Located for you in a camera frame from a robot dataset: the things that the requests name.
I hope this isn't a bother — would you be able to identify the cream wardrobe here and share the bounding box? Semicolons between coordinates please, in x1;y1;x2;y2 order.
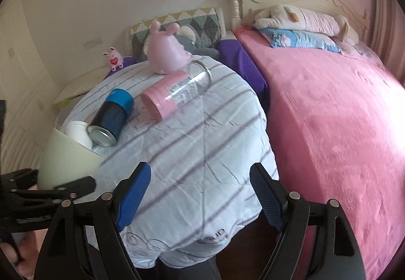
0;0;59;174

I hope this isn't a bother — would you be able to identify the diamond pattern quilted cushion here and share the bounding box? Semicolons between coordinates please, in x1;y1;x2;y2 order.
129;7;223;63

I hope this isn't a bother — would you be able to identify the grey cat plush pillow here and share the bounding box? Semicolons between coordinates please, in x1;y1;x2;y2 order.
140;25;220;60

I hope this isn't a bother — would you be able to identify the wall socket plate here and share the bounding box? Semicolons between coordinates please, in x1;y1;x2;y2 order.
83;37;104;49

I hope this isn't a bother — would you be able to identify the small pink bunny toy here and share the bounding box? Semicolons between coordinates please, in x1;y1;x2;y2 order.
103;47;124;71

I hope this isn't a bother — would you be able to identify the pink clear glass bottle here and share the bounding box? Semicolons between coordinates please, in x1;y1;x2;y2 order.
141;60;212;121

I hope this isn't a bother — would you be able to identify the white paper cup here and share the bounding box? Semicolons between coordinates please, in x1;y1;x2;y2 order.
65;121;93;150

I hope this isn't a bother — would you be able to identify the pink fleece bed cover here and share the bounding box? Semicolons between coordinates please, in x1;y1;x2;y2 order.
236;28;404;279

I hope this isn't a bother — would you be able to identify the blue cartoon pillow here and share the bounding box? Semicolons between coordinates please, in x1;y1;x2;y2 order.
258;28;341;53

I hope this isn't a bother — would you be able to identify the pink rabbit shaped lamp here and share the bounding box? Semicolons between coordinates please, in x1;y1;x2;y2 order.
146;20;192;75

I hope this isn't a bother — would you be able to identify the pale green plastic cup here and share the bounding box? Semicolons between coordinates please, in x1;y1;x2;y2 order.
37;129;103;190

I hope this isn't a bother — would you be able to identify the blue black metal can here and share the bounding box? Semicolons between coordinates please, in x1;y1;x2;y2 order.
87;88;135;147

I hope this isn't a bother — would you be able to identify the long white pink plush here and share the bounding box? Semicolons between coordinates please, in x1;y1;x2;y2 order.
253;4;360;45

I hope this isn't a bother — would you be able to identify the striped light blue quilt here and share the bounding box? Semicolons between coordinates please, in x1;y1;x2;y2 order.
67;57;279;269

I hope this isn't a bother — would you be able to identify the cream wooden headboard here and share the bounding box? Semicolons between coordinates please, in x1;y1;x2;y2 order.
229;0;371;42

